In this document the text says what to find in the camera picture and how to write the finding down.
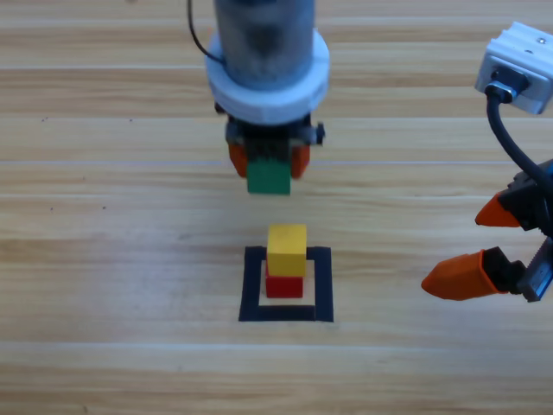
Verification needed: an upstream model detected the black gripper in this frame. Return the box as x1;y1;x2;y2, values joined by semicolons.
420;159;553;303
214;101;326;180

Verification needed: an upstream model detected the green cube block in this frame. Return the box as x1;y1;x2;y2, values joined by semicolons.
246;160;292;196

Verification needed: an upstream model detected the yellow cube block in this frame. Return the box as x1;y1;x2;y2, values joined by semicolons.
266;223;308;278

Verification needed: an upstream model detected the red cube block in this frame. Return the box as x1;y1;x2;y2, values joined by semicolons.
264;261;304;299

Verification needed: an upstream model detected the black tape square outline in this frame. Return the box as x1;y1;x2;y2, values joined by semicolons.
238;246;334;323

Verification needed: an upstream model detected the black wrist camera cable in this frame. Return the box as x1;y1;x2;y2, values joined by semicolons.
483;80;553;194

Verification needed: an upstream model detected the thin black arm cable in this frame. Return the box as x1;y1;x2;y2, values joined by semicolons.
186;0;226;61

